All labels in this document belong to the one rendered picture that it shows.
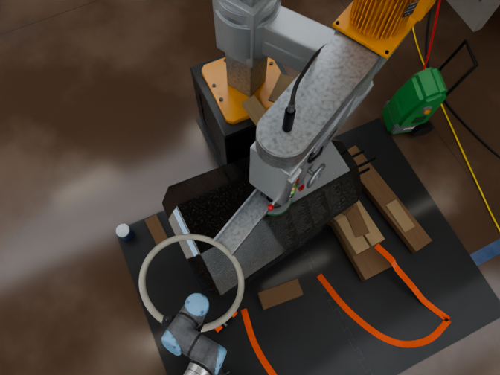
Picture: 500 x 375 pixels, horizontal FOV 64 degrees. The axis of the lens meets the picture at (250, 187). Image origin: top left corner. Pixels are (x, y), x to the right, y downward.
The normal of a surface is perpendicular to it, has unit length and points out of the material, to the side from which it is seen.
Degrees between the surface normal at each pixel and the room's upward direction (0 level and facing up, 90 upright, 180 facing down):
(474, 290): 0
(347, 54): 0
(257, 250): 45
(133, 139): 0
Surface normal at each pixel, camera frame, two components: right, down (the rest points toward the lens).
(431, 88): -0.54, -0.20
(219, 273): 0.36, 0.32
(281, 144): 0.01, -0.35
